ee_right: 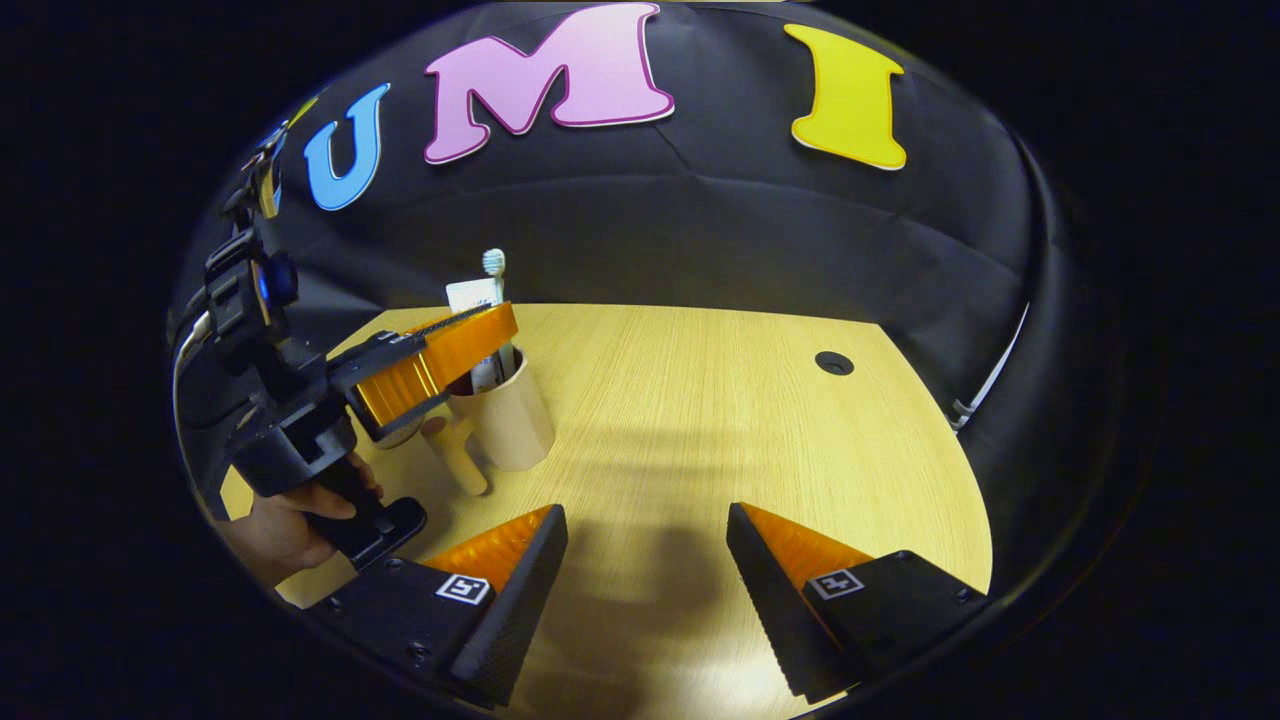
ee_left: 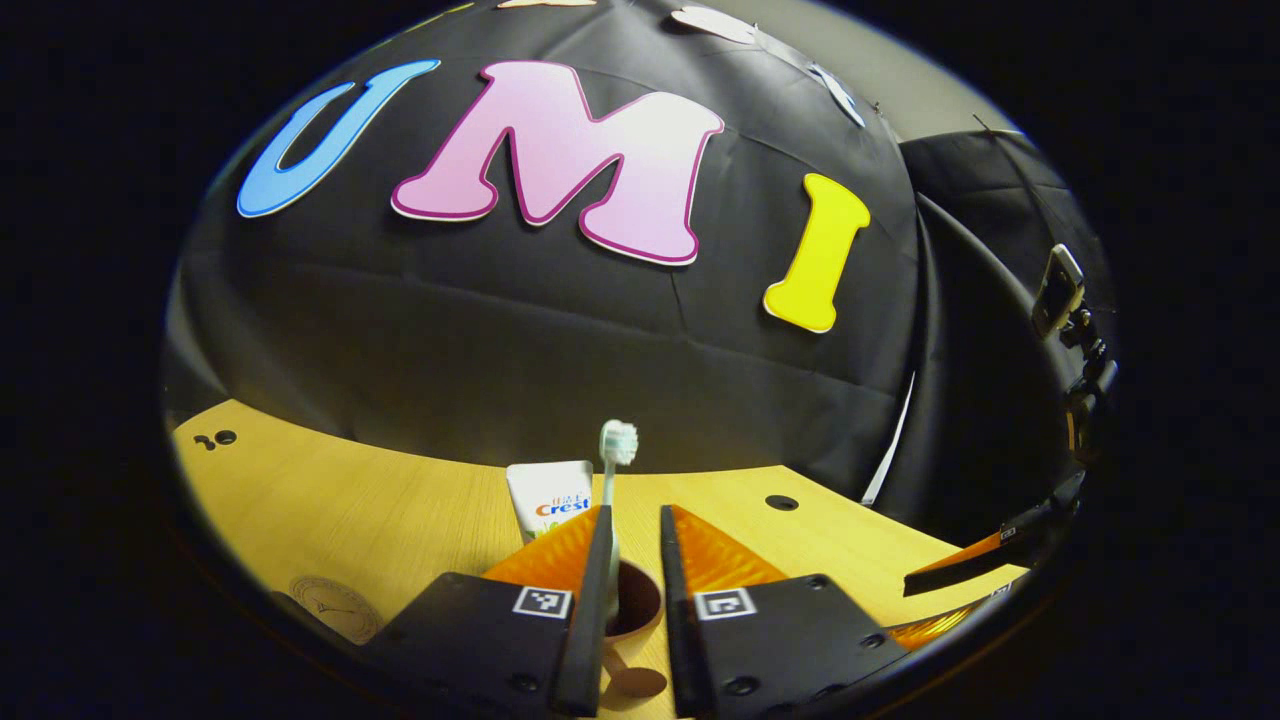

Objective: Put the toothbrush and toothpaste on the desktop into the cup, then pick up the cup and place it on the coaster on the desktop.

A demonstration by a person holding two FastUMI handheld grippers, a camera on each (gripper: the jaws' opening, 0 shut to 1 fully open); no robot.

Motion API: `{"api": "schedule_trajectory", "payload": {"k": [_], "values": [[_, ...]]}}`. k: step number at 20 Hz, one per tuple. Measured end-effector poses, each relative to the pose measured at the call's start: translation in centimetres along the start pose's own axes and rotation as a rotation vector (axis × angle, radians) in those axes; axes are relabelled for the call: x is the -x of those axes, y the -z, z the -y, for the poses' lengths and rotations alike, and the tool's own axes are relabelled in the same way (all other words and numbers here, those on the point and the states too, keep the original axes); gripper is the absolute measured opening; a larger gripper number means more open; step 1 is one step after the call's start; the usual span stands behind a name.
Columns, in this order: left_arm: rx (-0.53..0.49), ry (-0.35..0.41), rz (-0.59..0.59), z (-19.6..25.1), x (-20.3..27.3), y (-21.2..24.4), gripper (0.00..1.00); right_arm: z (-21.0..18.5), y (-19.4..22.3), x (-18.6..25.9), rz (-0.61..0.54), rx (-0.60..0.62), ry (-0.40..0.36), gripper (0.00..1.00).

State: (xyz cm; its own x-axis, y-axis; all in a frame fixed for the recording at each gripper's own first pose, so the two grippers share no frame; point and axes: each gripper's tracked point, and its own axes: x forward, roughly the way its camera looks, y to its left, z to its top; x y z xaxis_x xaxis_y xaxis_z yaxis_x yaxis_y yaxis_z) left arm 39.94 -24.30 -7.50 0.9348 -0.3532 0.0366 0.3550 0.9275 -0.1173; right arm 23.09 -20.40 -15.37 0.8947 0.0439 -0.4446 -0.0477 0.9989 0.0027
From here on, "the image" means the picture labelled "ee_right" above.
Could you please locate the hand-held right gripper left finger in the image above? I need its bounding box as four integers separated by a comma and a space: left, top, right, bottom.
300, 503, 569, 711

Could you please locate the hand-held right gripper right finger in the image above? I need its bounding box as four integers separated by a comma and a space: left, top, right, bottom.
726, 502, 993, 704

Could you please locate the white toothpaste tube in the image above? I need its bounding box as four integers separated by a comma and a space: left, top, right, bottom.
445, 278, 506, 393

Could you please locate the beige cup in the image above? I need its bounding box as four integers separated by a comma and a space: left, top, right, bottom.
420, 345, 557, 498

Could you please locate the pale green toothbrush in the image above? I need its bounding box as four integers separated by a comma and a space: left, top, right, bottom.
482, 248, 517, 381

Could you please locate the wooden desktop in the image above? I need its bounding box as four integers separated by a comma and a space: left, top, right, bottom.
220, 303, 994, 719

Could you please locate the black backdrop cloth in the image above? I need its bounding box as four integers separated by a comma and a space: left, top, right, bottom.
165, 0, 1131, 601

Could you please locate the white cable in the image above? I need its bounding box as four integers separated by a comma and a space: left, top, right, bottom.
948, 300, 1031, 433

